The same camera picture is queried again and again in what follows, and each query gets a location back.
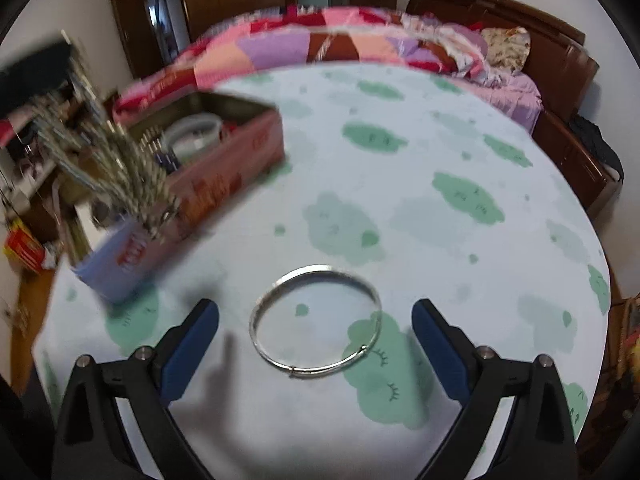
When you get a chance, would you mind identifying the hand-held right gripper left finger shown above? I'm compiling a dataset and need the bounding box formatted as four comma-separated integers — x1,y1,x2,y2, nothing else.
50,297,221,480

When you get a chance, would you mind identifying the dark clothing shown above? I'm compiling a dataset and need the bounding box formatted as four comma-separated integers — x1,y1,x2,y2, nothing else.
567,112,626,181

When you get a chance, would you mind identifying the pink metal tin box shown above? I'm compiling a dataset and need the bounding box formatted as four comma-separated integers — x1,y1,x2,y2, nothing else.
72,91,286,306

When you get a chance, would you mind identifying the purple bed sheet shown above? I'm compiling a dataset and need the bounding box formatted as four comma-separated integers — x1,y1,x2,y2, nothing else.
487,70,543,133

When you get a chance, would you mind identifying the thin silver bangle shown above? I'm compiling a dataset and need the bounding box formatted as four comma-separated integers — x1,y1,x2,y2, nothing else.
248,264,383,378

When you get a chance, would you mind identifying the colourful patterned cushion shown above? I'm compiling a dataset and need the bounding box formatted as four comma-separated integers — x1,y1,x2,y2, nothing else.
617,300,640,391

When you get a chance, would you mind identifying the red packet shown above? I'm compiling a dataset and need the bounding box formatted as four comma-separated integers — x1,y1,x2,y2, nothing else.
5,225,48,273

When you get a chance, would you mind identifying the floral pillow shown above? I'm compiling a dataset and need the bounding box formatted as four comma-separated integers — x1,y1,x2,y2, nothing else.
480,26,531,76

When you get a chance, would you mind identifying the pink patchwork quilt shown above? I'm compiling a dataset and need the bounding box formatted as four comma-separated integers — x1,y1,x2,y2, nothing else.
112,5,493,116

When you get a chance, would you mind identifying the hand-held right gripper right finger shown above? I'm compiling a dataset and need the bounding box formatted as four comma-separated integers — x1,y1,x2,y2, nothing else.
411,297,581,480

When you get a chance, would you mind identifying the cluttered white shelf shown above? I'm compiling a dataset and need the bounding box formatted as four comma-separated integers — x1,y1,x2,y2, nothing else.
0,110,66,221

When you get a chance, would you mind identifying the wooden wardrobe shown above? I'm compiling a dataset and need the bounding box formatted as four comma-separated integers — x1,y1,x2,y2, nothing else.
107,0,398,78

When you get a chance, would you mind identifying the pale jade bangle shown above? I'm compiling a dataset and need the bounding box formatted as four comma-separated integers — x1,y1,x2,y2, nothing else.
160,114,223,161

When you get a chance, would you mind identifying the silver bead chain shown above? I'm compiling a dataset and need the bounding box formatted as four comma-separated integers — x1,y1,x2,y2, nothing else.
32,35,183,243

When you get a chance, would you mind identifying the wooden nightstand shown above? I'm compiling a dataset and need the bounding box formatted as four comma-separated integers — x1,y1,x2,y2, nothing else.
532,110,623,216

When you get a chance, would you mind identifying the wooden bed headboard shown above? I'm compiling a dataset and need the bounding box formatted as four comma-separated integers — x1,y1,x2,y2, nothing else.
405,0,601,126

